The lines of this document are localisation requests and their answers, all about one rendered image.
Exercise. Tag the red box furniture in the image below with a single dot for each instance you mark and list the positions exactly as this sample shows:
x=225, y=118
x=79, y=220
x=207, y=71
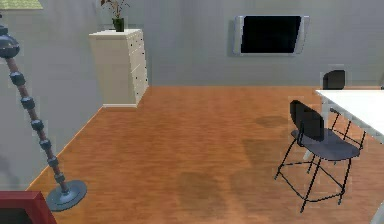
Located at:
x=23, y=208

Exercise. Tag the wall-mounted television set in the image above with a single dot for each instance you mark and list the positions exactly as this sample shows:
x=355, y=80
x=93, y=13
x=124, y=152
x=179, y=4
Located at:
x=270, y=34

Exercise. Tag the blue beaded floor lamp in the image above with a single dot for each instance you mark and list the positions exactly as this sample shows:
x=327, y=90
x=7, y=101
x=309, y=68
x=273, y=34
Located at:
x=37, y=125

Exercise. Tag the green framed wall picture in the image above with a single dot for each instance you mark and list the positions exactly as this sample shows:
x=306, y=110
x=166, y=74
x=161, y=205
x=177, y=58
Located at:
x=20, y=4

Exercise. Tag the white table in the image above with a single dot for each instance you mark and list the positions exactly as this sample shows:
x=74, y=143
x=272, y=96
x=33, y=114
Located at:
x=358, y=106

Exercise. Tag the cream chest of drawers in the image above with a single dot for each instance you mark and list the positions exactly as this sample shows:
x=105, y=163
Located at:
x=116, y=66

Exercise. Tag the potted house plant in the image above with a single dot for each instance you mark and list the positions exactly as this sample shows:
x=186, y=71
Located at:
x=118, y=22

